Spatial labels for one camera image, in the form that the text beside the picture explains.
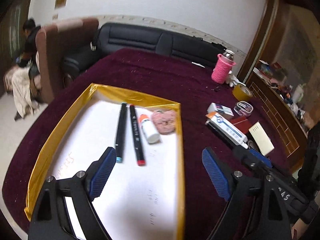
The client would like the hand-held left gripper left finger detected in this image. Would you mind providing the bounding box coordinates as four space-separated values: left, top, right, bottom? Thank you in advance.
28 147 118 240

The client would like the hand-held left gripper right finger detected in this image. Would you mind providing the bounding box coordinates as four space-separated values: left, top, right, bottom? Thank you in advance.
201 147 293 240

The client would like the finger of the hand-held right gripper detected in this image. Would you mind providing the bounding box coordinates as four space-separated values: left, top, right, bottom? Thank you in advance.
247 148 273 169
232 145 265 175

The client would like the long blue and white box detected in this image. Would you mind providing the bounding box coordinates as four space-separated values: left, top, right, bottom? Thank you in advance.
205 112 248 148

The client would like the gold cardboard box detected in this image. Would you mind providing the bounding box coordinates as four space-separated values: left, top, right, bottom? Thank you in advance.
24 82 186 240

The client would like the beige box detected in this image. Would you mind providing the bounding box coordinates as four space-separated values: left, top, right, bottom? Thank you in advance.
248 121 275 156

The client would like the red box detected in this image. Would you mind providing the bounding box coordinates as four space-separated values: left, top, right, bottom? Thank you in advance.
229 116 251 133

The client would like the black marker with blue end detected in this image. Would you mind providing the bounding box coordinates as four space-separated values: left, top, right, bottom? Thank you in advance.
114 102 128 163

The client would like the clear plastic clip container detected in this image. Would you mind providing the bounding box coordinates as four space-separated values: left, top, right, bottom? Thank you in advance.
234 101 254 117

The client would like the black marker with red end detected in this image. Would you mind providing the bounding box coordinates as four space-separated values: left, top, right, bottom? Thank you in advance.
129 104 146 167

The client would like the small white and blue box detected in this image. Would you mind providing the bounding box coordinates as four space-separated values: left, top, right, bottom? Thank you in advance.
207 102 234 117

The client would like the wooden shelf cabinet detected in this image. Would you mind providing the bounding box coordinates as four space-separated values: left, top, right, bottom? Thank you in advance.
237 0 320 173

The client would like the white glue bottle orange cap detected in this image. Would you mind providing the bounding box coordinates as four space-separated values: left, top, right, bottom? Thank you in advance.
138 114 160 144

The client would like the yellow tape roll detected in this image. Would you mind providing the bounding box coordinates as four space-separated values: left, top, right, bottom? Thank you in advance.
232 83 253 102

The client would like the clutter of shelf items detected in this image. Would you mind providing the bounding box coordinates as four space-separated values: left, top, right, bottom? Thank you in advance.
259 60 306 121

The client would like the white plastic object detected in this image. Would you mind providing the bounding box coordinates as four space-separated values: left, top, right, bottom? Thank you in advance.
226 71 245 87

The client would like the bottle in pink knitted sleeve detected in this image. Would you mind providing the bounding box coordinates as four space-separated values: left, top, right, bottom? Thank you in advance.
211 50 237 84

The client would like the burgundy tablecloth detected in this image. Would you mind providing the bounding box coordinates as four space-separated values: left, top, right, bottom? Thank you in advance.
2 48 310 240

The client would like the white cloth bundle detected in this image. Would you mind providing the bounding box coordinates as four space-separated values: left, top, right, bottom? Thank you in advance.
4 67 40 120

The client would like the brown armchair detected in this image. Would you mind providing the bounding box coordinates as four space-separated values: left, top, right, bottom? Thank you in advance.
35 17 99 103

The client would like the black leather sofa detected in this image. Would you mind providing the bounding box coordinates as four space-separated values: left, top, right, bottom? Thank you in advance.
62 22 225 78

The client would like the wooden glass display cabinet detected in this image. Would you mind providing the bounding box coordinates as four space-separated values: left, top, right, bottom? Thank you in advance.
0 0 33 64

